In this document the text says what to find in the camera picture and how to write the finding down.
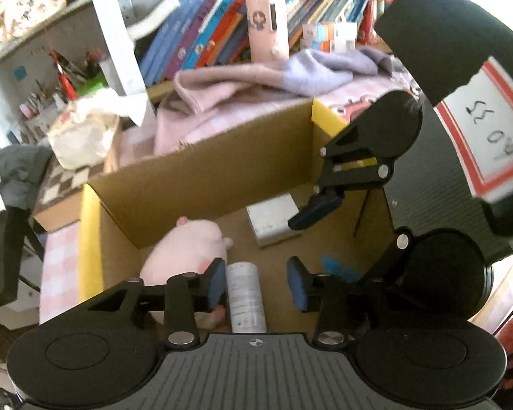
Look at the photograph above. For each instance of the row of colourful books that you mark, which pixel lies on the row of colourful books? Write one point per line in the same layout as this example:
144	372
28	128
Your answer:
188	38

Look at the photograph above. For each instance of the small orange blue carton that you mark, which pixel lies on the small orange blue carton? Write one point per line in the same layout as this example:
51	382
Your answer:
337	47
333	32

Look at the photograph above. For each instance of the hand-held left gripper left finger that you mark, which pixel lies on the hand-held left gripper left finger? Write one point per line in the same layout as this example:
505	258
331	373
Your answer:
216	284

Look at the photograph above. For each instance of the dark grey garment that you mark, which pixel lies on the dark grey garment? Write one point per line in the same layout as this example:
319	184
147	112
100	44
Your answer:
23	175

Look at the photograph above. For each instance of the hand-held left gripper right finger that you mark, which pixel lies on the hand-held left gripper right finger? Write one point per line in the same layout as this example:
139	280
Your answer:
297	284

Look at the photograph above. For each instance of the cluster of stationery tools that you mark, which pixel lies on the cluster of stationery tools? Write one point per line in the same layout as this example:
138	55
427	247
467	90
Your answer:
64	81

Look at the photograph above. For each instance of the cream tissue pack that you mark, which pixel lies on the cream tissue pack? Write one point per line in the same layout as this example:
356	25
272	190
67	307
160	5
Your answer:
81	136

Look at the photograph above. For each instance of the small white cube charger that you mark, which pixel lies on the small white cube charger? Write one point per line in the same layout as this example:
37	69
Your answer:
269	218

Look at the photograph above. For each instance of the white bookshelf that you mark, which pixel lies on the white bookshelf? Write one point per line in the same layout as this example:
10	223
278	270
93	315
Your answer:
111	30

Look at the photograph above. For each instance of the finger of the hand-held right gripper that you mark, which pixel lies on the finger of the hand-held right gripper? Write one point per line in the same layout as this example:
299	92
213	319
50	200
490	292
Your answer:
384	264
314	213

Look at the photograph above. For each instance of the yellow cardboard box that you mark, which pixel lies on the yellow cardboard box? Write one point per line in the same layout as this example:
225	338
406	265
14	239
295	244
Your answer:
196	171

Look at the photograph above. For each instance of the pink plush toy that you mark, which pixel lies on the pink plush toy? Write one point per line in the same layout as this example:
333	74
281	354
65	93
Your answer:
184	247

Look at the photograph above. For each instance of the checkered game board box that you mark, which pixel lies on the checkered game board box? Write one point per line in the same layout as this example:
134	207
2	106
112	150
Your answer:
64	188

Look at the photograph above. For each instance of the pink rectangular box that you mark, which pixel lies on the pink rectangular box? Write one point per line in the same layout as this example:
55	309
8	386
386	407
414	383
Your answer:
263	34

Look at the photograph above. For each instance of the black furniture frame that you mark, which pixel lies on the black furniture frame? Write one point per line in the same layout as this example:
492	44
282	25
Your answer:
2	256

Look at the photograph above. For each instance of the pink and purple cloth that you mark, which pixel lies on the pink and purple cloth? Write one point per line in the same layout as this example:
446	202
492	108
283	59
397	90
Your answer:
222	89

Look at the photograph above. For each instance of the white printed paper roll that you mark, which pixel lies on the white printed paper roll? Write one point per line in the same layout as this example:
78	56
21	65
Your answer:
246	294

